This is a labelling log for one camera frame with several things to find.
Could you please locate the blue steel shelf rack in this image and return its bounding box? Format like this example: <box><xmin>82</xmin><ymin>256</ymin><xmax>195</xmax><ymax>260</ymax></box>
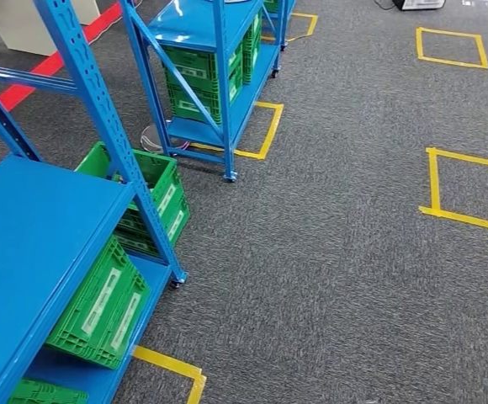
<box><xmin>119</xmin><ymin>0</ymin><xmax>289</xmax><ymax>183</ymax></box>
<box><xmin>262</xmin><ymin>0</ymin><xmax>298</xmax><ymax>52</ymax></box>
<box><xmin>0</xmin><ymin>0</ymin><xmax>188</xmax><ymax>404</ymax></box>

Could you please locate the yellow floor tape outline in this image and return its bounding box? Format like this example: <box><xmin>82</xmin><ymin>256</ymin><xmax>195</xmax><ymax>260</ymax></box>
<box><xmin>132</xmin><ymin>345</ymin><xmax>208</xmax><ymax>404</ymax></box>
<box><xmin>191</xmin><ymin>101</ymin><xmax>285</xmax><ymax>162</ymax></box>
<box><xmin>418</xmin><ymin>146</ymin><xmax>488</xmax><ymax>236</ymax></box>
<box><xmin>261</xmin><ymin>12</ymin><xmax>319</xmax><ymax>45</ymax></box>
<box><xmin>415</xmin><ymin>26</ymin><xmax>488</xmax><ymax>70</ymax></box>

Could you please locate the round silver floor base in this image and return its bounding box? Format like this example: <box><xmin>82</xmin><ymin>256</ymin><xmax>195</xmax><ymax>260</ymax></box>
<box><xmin>140</xmin><ymin>120</ymin><xmax>190</xmax><ymax>156</ymax></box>

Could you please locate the red barrier belt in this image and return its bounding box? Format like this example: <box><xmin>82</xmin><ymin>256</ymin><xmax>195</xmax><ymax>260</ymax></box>
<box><xmin>0</xmin><ymin>3</ymin><xmax>122</xmax><ymax>140</ymax></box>

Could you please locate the white desk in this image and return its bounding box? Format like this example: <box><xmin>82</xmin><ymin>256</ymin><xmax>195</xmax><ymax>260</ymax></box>
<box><xmin>0</xmin><ymin>0</ymin><xmax>102</xmax><ymax>57</ymax></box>

